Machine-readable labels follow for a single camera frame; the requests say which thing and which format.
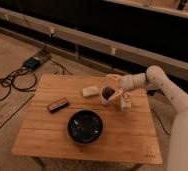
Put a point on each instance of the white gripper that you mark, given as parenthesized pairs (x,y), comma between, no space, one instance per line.
(126,83)

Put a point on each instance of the black bowl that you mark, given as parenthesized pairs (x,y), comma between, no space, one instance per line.
(85,126)

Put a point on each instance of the white ceramic cup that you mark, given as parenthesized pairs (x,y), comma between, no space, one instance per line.
(104,96)

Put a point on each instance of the red pepper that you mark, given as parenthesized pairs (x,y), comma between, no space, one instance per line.
(108,90)

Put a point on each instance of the white milk carton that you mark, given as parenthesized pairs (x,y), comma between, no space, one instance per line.
(125,101)

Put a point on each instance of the brown chocolate bar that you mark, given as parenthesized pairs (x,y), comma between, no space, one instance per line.
(58,105)

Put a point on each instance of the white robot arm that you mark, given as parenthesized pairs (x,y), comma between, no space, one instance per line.
(155,76)

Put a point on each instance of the wooden table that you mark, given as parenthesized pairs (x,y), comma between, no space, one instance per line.
(128,136)

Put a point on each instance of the black power strip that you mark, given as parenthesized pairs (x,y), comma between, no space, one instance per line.
(37,60)

